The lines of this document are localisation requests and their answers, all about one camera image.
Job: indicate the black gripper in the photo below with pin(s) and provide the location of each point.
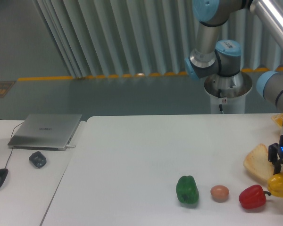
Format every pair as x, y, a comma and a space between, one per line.
275, 155

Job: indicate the brown egg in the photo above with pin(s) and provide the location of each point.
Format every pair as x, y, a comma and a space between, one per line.
219, 193

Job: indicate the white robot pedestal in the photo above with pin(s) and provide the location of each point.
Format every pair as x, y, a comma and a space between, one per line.
228, 94

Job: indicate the black power adapter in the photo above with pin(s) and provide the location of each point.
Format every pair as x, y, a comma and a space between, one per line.
38, 159

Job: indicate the red bell pepper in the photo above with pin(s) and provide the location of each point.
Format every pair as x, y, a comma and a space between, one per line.
253, 197

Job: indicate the triangular toast slice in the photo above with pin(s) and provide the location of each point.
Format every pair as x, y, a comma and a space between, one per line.
257, 165

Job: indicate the green bell pepper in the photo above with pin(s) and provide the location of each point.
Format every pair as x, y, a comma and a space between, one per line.
186, 190

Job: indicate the yellow bell pepper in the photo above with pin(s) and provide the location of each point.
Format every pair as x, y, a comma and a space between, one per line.
275, 185

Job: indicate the folded white partition screen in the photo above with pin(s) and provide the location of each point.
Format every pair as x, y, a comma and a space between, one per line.
127, 37

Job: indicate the silver closed laptop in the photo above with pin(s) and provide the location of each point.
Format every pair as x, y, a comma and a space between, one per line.
51, 132

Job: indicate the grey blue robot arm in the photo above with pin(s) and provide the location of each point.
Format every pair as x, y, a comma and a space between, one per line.
218, 61

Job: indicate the yellow plastic basket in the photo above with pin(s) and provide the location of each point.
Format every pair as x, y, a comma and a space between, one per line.
278, 119

